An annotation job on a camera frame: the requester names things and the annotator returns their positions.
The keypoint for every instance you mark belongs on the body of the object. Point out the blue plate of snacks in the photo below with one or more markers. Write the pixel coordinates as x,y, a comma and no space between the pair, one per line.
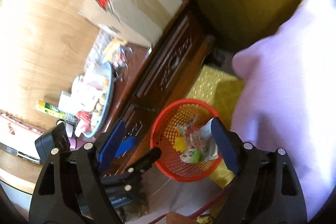
91,97

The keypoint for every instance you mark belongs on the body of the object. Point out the red mesh trash basket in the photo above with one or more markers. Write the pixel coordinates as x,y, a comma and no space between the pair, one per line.
163,134

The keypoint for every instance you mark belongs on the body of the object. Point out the green snack wrapper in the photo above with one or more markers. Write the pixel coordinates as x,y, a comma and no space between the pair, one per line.
191,156

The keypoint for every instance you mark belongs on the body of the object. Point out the dark wooden nightstand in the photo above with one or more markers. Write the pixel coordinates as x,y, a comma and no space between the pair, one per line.
157,77

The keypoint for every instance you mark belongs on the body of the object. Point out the yellow floor mat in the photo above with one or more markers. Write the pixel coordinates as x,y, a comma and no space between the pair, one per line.
218,89

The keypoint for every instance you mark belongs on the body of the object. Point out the pink clear snack packet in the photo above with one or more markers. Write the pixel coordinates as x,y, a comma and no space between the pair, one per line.
192,134

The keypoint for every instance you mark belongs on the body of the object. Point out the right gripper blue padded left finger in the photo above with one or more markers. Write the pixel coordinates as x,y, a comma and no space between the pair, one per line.
69,189

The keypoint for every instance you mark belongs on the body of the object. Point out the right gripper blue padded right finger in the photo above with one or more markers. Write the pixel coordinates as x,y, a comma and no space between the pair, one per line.
266,187

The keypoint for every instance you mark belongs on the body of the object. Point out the purple printed blanket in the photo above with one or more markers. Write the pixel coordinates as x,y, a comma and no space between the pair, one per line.
288,99

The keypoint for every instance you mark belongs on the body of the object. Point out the green yellow tube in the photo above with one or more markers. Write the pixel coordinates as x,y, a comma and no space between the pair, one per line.
53,111

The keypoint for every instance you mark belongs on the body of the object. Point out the yellow paper ball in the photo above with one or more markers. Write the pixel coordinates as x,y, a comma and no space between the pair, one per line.
179,144

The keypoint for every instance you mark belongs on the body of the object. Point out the teal cosmetic tube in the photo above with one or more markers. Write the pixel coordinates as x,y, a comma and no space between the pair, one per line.
211,150

